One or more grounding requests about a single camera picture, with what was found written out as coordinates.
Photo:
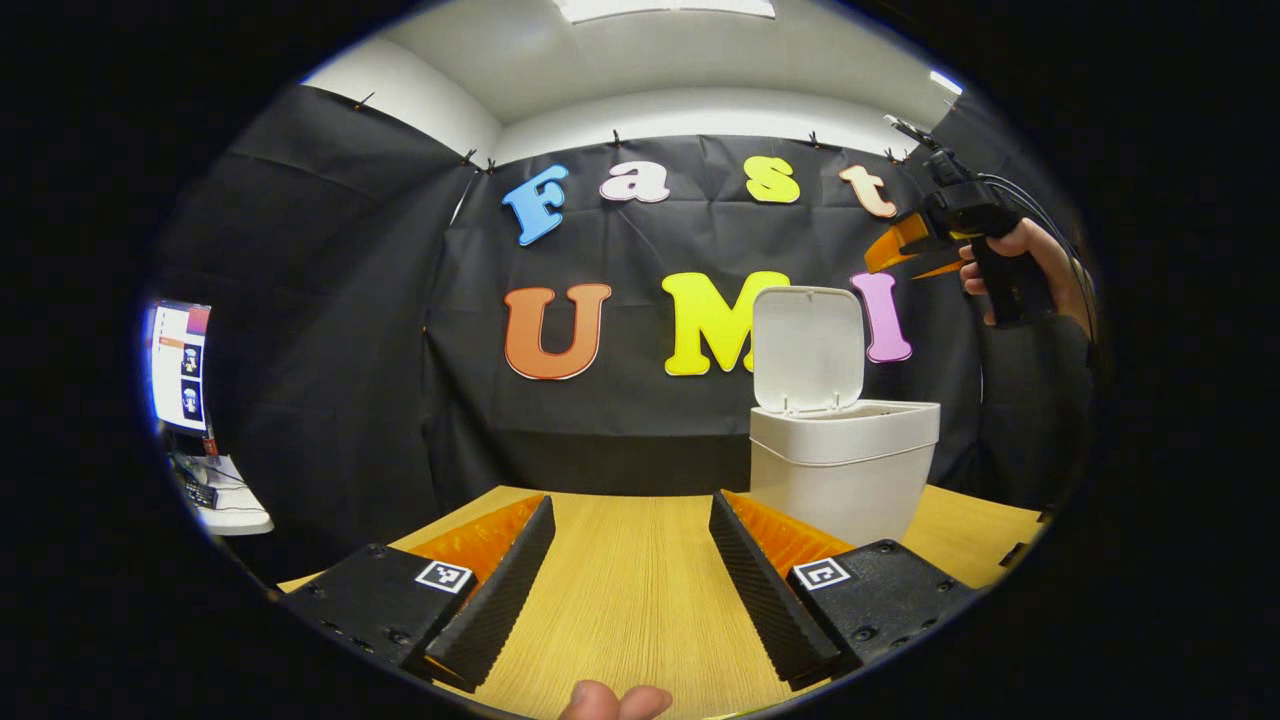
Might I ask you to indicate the black desk bracket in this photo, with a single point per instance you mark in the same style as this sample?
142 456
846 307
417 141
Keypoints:
1015 553

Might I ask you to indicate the white side table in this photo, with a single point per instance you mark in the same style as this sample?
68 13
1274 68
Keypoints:
235 518

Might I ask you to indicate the small ceiling light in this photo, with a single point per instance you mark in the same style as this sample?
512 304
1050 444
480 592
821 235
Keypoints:
946 82

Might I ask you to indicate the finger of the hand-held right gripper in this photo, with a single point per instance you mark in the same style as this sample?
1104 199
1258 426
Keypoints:
897 243
940 268

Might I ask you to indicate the long ceiling light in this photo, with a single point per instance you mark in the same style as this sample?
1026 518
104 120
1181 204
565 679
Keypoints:
665 8

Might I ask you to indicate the wooden desktop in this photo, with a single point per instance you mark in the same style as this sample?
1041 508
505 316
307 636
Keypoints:
630 590

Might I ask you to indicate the white desktop garbage bin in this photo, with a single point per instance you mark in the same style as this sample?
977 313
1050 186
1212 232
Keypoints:
840 470

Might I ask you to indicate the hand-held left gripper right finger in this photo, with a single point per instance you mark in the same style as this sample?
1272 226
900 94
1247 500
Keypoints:
760 590

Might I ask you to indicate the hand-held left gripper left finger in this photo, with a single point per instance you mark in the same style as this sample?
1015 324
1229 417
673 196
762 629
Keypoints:
495 600

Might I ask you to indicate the black backdrop cloth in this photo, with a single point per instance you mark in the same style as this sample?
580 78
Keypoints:
350 300

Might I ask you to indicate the computer monitor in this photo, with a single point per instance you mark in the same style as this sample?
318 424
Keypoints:
180 365

